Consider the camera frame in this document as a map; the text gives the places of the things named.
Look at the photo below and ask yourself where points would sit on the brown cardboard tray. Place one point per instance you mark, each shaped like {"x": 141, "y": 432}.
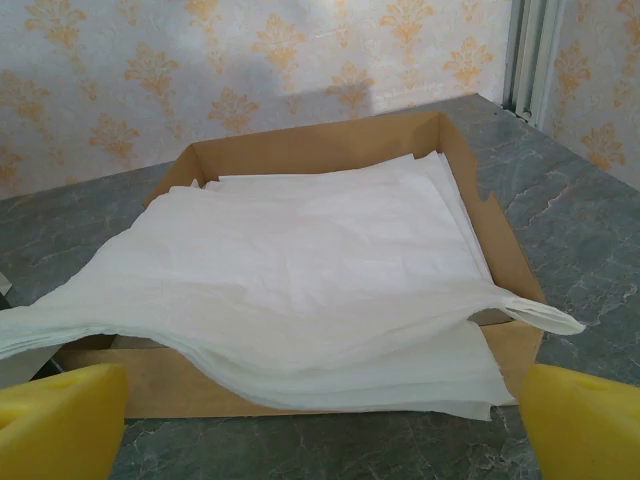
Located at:
{"x": 320, "y": 145}

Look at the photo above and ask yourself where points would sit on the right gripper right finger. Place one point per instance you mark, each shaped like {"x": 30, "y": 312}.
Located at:
{"x": 585, "y": 430}

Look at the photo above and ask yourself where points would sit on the aluminium frame post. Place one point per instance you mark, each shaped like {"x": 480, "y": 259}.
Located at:
{"x": 530, "y": 50}

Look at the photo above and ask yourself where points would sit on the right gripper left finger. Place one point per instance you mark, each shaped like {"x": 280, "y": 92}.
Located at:
{"x": 60, "y": 430}

